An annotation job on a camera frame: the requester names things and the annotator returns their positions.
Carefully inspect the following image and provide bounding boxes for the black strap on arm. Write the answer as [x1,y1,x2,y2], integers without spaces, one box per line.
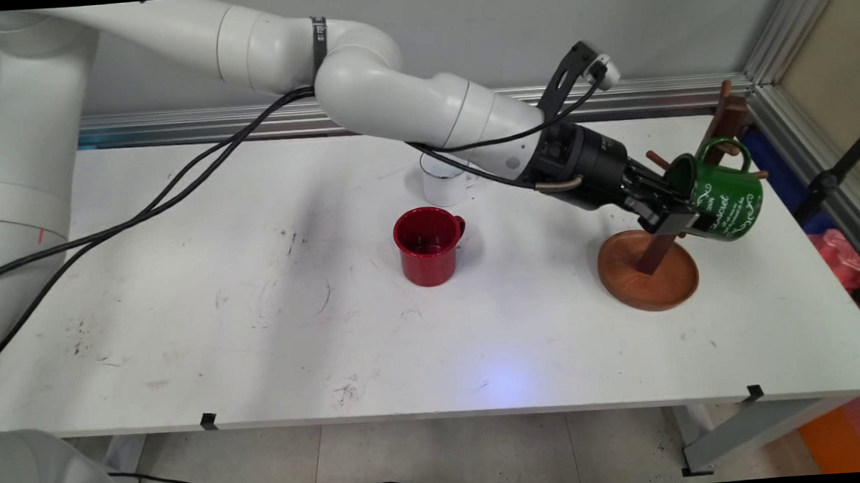
[309,15,331,74]

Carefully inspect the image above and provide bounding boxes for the black camera usb cable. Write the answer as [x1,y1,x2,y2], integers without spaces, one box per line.
[0,61,624,356]

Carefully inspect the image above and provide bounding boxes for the dark blue foam sheet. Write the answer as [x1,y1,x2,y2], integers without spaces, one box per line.
[738,121,837,239]

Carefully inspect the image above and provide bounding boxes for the aluminium corner frame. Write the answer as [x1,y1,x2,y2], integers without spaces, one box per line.
[740,0,860,297]

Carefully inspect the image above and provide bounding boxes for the red enamel mug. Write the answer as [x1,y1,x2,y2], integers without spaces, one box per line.
[391,204,470,289]

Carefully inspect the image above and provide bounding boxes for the white enamel mug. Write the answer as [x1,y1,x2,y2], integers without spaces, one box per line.
[419,149,484,209]

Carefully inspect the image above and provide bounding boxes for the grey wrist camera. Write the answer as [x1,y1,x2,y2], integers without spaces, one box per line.
[581,42,623,92]

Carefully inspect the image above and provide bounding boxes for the green enamel mug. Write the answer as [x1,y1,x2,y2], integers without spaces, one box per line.
[663,136,767,246]

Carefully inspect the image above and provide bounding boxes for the long aluminium rail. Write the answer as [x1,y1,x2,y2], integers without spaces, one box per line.
[78,72,755,153]

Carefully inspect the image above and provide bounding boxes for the black tripod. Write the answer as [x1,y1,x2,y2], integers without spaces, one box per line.
[787,116,860,226]

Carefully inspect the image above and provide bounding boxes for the grey table leg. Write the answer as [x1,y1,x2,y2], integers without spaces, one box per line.
[98,435,151,483]
[664,394,859,479]

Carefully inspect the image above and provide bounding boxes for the orange box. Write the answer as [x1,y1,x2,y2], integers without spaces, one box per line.
[795,405,860,477]

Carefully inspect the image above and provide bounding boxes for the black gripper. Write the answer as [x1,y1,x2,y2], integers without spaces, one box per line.
[528,115,700,245]

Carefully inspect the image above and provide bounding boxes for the brown wooden mug tree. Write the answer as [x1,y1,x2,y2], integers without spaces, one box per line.
[586,78,777,315]

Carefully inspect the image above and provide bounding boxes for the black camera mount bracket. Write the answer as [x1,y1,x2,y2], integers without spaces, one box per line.
[534,40,603,127]

